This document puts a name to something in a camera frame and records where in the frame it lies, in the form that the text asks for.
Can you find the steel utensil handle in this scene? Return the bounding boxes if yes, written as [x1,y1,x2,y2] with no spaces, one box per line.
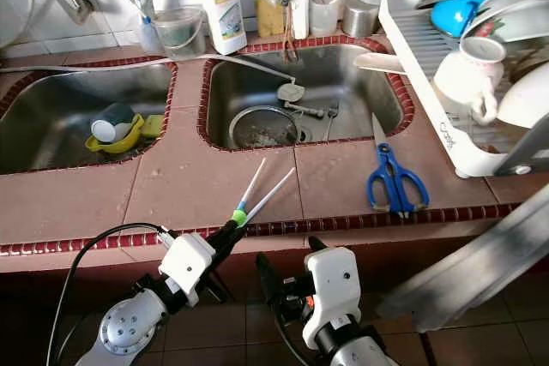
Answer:
[283,102,325,120]

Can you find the cream ladle handle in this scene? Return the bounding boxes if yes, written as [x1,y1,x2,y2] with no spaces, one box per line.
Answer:
[353,51,417,75]

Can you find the steel cup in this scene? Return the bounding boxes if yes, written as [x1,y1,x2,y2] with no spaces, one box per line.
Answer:
[341,0,380,39]

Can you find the yellow sponge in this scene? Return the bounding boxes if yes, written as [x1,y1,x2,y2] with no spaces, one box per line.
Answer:
[140,115,164,140]

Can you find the blue toothbrush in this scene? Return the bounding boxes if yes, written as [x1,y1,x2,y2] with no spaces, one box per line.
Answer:
[124,0,148,28]

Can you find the brown wooden chopsticks bundle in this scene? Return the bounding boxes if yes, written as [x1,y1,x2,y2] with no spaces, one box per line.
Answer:
[279,6,297,63]

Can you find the white floral plate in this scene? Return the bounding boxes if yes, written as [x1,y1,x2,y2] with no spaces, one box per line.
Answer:
[459,0,549,45]

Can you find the white dish rack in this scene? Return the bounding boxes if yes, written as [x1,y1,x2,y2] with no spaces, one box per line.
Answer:
[379,0,549,178]

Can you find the steel sink basin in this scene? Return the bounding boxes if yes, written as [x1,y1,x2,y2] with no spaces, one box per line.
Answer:
[0,62,174,177]
[206,43,414,148]

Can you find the grey slanted board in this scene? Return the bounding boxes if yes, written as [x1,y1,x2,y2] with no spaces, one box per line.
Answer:
[377,203,549,333]

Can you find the white training chopsticks green joint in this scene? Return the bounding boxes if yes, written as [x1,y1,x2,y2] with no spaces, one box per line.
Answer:
[230,158,297,228]

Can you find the yellow plastic bowl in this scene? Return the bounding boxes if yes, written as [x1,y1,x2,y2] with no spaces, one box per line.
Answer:
[86,113,145,155]

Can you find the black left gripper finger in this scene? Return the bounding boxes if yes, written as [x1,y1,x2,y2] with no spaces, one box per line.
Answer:
[212,220,245,255]

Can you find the white plastic cup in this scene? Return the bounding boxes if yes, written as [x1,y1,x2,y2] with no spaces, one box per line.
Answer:
[309,0,348,37]

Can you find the dark red base cabinet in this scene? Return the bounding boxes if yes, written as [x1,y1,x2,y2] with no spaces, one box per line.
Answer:
[0,246,395,315]

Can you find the blue handled scissors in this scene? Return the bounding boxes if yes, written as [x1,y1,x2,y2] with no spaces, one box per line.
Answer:
[365,113,430,217]

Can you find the clear toothbrush cup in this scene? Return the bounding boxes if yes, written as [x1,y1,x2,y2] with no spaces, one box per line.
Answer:
[133,15,160,57]

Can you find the white detergent bottle yellow cap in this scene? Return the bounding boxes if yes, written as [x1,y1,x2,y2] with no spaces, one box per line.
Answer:
[206,0,248,57]

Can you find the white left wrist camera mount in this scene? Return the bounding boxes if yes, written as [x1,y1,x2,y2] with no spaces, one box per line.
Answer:
[159,231,220,307]

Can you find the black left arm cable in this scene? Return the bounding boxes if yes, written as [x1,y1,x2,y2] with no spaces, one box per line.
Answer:
[45,223,177,366]

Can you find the white rectangular utensil holder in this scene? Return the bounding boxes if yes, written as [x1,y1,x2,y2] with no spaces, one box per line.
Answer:
[287,0,312,41]

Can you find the steel fork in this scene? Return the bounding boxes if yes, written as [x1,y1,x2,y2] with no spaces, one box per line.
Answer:
[322,100,340,144]

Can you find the blue mug white rabbit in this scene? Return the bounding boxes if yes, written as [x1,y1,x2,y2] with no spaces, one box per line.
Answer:
[93,103,136,144]

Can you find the white ceramic bowl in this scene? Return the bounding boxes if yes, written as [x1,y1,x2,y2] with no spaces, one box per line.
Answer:
[496,57,549,131]

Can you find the blue bowl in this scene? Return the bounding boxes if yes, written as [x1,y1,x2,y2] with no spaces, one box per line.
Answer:
[429,0,494,39]

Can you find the orange sponge block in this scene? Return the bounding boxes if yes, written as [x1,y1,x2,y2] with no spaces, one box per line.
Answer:
[256,0,286,39]

